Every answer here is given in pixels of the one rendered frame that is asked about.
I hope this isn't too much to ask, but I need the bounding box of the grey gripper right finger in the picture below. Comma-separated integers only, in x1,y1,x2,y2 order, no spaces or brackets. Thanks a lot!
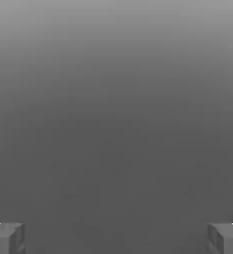
207,222,233,254

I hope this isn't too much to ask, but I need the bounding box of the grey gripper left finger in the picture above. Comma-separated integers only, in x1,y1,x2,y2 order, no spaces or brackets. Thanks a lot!
0,222,26,254

